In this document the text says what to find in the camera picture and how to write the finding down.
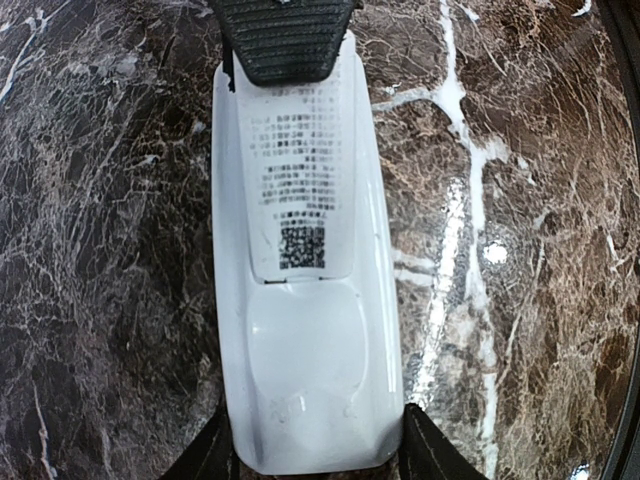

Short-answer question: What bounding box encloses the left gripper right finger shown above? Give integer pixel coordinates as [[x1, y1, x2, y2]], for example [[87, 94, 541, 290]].
[[398, 403, 486, 480]]

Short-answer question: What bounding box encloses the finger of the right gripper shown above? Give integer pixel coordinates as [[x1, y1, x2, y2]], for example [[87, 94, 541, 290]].
[[210, 0, 364, 85]]

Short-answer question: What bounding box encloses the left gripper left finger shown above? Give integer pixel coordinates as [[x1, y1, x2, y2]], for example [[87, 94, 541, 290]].
[[164, 412, 238, 480]]

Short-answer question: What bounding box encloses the white battery cover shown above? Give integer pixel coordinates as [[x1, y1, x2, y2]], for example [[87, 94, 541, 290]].
[[238, 74, 359, 284]]

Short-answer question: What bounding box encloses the white remote control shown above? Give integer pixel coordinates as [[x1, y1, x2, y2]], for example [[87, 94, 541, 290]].
[[211, 32, 404, 475]]

